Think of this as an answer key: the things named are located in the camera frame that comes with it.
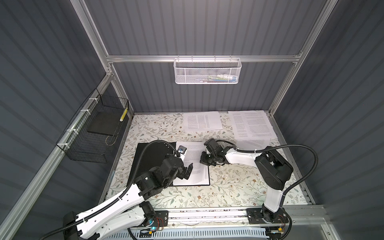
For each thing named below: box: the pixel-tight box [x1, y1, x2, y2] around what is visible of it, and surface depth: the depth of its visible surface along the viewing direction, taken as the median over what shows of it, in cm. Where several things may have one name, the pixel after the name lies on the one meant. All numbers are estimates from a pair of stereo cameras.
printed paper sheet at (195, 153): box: [172, 141, 210, 186], surface depth 88 cm
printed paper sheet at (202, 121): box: [183, 111, 223, 132], surface depth 118 cm
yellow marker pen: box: [119, 107, 129, 122], surface depth 83 cm
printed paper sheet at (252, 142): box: [234, 135, 276, 150], surface depth 107 cm
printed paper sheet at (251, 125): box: [228, 110, 278, 140], surface depth 114 cm
